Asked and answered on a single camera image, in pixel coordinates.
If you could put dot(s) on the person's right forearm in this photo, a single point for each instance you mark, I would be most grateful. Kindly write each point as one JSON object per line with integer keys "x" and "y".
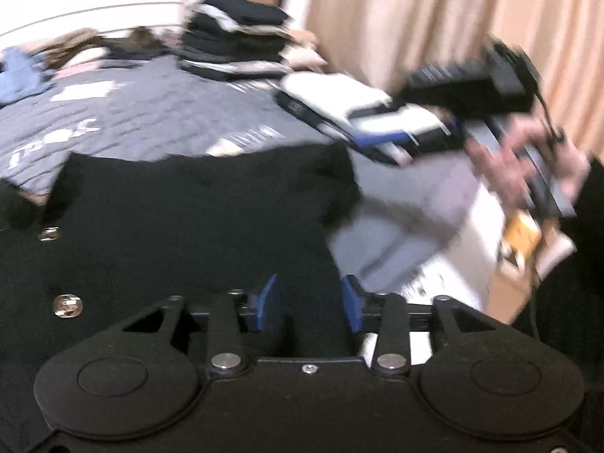
{"x": 590, "y": 245}

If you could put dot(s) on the beige garment pile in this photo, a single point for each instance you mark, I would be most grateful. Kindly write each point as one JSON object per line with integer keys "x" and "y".
{"x": 71, "y": 47}

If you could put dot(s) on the black folded garment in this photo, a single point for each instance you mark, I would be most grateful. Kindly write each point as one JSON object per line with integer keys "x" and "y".
{"x": 302, "y": 108}

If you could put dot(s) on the beige curtain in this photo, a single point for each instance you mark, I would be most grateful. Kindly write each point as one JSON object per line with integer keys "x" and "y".
{"x": 424, "y": 9}

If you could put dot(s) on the person's right hand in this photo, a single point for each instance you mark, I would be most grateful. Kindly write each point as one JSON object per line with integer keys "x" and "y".
{"x": 500, "y": 170}

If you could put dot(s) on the grey printed quilt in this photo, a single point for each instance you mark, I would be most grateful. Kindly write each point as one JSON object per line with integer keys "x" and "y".
{"x": 141, "y": 113}

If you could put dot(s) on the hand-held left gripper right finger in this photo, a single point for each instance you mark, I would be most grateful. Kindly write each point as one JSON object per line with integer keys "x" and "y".
{"x": 353, "y": 302}

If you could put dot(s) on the stack of folded clothes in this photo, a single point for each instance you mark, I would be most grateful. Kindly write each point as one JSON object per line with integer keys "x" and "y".
{"x": 236, "y": 33}

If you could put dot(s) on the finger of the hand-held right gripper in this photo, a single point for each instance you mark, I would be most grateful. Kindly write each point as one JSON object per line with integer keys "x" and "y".
{"x": 424, "y": 139}

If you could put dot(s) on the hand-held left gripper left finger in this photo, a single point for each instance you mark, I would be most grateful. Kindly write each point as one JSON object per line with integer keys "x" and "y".
{"x": 266, "y": 302}

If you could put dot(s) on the blue denim garment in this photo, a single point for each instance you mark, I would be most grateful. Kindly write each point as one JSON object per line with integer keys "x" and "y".
{"x": 19, "y": 75}

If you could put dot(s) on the black quilted jacket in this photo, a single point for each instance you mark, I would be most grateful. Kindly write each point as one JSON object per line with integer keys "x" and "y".
{"x": 188, "y": 226}

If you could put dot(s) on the white folded towel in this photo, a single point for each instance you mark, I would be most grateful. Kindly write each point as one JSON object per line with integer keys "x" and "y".
{"x": 330, "y": 94}

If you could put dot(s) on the cardboard box with yellow item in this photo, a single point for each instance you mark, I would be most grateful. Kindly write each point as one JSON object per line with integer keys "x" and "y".
{"x": 519, "y": 255}

